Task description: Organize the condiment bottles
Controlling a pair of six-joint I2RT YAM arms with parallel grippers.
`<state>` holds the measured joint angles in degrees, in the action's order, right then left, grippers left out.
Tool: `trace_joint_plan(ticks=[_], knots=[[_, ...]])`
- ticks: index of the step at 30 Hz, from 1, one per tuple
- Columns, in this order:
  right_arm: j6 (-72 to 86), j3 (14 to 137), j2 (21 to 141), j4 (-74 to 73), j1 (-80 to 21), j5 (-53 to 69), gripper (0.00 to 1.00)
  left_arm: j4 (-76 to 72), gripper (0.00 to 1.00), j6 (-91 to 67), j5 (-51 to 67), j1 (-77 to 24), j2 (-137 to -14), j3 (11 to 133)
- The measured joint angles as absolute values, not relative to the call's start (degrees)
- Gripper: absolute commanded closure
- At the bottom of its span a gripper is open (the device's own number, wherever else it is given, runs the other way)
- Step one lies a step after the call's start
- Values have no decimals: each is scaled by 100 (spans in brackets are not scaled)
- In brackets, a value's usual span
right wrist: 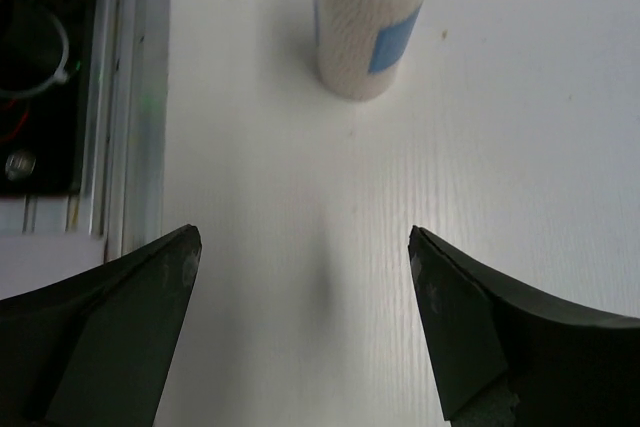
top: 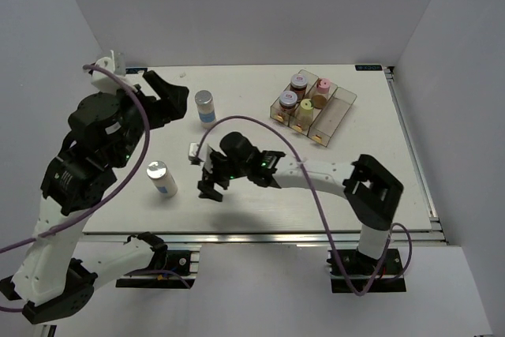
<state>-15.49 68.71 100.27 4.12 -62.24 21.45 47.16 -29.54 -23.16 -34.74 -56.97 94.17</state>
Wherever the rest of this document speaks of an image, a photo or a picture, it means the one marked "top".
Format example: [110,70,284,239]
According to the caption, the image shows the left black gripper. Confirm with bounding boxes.
[104,70,188,168]

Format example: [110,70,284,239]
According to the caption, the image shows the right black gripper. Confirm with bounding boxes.
[198,150,249,202]

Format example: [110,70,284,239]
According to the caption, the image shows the silver lid white bottle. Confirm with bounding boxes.
[146,161,178,197]

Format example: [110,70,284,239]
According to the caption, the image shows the orange label sauce jar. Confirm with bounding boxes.
[279,90,297,118]

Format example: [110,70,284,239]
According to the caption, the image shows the yellow lid spice bottle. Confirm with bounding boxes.
[296,99,314,130]

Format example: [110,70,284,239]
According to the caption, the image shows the dark brown sauce jar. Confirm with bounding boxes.
[290,73,308,103]

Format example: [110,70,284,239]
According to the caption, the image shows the pink lid spice bottle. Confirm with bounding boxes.
[311,78,331,110]

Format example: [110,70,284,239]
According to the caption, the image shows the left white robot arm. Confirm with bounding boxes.
[1,71,189,324]

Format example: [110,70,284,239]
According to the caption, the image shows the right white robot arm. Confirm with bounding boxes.
[189,132,404,273]

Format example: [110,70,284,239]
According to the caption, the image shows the silver lid blue label bottle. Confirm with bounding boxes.
[194,90,216,129]

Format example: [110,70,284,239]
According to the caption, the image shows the left blue table sticker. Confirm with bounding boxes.
[125,67,148,75]

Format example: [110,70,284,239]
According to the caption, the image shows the blue table sticker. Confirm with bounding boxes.
[354,64,383,71]
[125,67,148,75]

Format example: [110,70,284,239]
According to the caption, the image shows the right clear organizer bin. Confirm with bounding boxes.
[308,87,357,147]

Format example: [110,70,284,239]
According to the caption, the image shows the middle clear organizer bin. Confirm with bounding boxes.
[290,78,335,133]

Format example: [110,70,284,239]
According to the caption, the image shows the right blue table sticker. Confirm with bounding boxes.
[354,64,383,71]

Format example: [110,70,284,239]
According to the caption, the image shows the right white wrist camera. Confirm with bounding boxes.
[188,142,212,166]

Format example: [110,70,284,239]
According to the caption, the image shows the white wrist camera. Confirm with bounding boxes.
[188,142,212,166]
[91,50,126,94]

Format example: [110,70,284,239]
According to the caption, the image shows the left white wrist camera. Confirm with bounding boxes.
[91,50,126,94]

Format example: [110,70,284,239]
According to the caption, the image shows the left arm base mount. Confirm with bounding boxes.
[115,232,196,290]

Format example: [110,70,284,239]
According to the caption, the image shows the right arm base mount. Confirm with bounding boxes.
[327,249,407,294]

